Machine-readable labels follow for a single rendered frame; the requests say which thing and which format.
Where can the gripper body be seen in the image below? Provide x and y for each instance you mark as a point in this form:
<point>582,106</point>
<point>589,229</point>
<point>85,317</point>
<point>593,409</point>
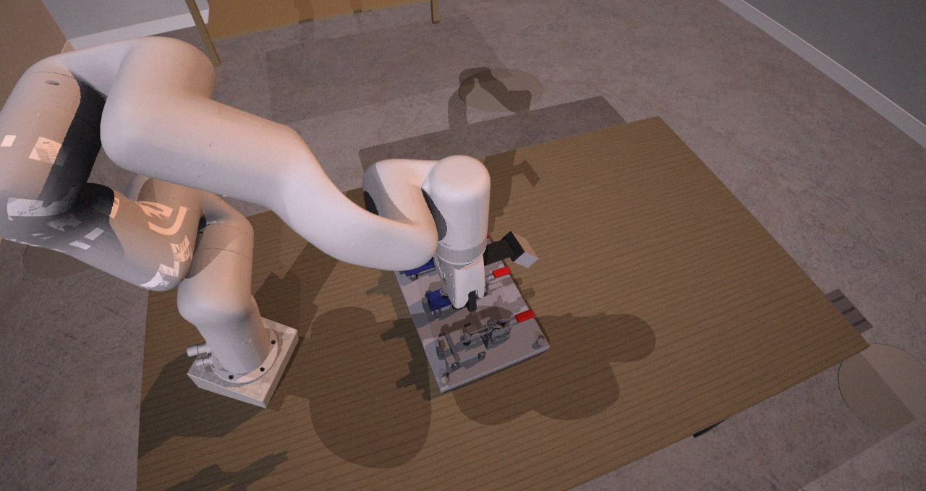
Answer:
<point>460,278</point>

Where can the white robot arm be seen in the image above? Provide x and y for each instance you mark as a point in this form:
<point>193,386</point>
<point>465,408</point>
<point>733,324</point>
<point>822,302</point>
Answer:
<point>151,100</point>

